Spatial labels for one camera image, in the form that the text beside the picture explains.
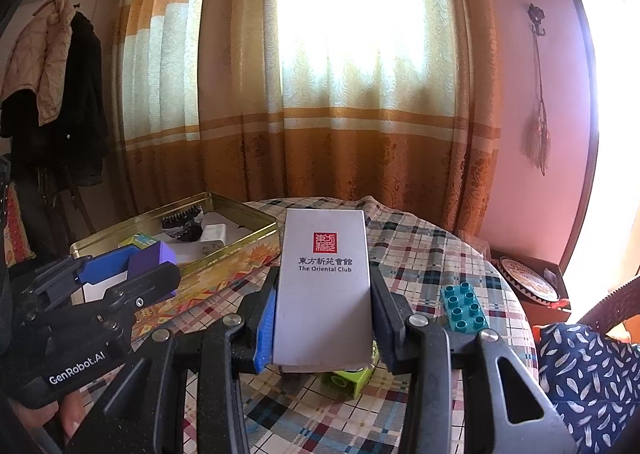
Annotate brown wicker chair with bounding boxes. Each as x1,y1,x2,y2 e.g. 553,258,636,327
585,277,640,340

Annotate blue feather print cushion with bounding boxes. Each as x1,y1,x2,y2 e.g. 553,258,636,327
537,321,640,454

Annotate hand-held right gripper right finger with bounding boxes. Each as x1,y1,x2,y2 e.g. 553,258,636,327
369,277,578,454

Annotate black coat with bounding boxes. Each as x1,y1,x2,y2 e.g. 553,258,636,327
2,12,111,185

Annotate person's left hand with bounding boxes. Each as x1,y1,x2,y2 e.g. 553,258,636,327
25,388,88,442

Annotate metal wall hook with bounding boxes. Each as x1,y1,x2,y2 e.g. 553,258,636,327
527,3,547,38

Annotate green toy block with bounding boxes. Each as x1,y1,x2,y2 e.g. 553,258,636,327
320,341,377,397

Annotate teal toy block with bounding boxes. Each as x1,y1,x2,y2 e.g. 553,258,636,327
440,283,490,332

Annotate yellow patterned cloth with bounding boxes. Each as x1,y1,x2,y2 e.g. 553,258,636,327
2,184,33,267

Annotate white charger adapter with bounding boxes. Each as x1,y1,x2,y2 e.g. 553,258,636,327
200,223,228,247

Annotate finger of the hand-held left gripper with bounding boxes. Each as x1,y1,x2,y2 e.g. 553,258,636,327
22,248,140,307
30,261,182,335

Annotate purple block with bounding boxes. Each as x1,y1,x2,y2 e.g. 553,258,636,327
127,241,179,300

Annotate black bristle brush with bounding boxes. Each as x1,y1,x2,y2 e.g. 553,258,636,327
161,207,205,242

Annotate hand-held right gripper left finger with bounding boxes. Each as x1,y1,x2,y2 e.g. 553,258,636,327
65,267,281,454

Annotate round woven plate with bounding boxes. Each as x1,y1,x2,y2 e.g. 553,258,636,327
497,257,561,307

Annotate hanging tassel ornament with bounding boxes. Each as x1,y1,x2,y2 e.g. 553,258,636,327
524,34,551,177

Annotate beige quilted jacket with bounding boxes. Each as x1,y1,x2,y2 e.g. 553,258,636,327
0,0,76,127

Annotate white box with red seal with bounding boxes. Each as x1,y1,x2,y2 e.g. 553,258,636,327
272,207,373,367

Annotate gold tin box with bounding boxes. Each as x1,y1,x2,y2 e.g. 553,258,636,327
69,191,281,335

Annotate orange and cream curtain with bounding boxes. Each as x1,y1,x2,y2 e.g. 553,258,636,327
112,0,503,235

